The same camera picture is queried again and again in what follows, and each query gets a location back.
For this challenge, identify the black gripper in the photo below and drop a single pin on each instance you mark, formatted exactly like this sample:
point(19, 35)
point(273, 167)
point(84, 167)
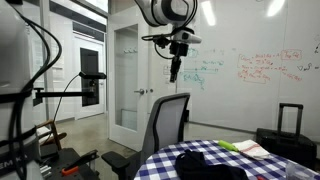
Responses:
point(179, 49)

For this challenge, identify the black clothing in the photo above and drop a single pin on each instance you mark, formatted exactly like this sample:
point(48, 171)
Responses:
point(206, 170)

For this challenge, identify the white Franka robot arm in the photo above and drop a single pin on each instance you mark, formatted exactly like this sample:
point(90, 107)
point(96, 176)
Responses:
point(166, 11)

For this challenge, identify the white glass door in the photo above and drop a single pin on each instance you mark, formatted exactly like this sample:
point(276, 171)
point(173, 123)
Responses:
point(128, 86)

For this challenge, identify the grey office chair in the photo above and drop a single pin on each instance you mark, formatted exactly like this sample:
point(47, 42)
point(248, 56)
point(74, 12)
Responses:
point(166, 123)

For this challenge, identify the green marker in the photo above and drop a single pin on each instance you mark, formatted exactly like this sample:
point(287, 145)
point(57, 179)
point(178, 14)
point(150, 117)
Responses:
point(228, 145)

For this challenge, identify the blue white checkered tablecloth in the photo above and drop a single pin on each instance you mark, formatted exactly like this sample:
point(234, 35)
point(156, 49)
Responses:
point(160, 166)

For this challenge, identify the white striped towel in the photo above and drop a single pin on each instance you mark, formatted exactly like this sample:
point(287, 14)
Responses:
point(250, 149)

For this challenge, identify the black suitcase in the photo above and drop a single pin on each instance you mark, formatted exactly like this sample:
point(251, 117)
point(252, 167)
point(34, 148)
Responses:
point(286, 146)

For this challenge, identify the orange clamp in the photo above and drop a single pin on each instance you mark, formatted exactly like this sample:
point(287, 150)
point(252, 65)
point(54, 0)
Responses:
point(78, 165)

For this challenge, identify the red marker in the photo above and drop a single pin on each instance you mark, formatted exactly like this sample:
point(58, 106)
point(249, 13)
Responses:
point(261, 178)

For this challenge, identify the wooden chair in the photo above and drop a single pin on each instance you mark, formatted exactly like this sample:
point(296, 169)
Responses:
point(51, 135)

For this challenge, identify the black robot cart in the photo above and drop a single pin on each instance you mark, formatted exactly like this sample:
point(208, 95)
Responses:
point(70, 166)

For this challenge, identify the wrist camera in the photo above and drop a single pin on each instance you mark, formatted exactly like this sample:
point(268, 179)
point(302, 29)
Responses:
point(186, 36)

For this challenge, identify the black camera on mount arm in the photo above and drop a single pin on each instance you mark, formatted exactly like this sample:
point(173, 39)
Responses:
point(90, 83)

